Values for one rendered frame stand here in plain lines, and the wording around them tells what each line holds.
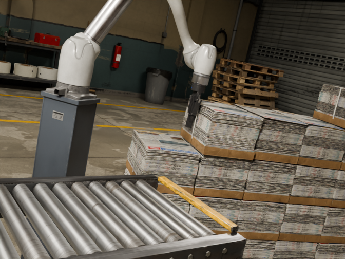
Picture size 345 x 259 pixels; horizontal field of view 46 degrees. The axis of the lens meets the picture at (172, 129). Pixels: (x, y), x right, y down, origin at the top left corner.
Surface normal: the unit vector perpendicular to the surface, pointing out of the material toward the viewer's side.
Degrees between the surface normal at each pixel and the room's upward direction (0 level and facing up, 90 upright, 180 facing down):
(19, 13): 90
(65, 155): 90
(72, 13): 90
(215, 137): 90
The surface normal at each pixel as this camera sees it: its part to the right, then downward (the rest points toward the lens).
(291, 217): 0.28, 0.24
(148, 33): 0.56, 0.28
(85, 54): 0.58, 0.03
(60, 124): -0.33, 0.12
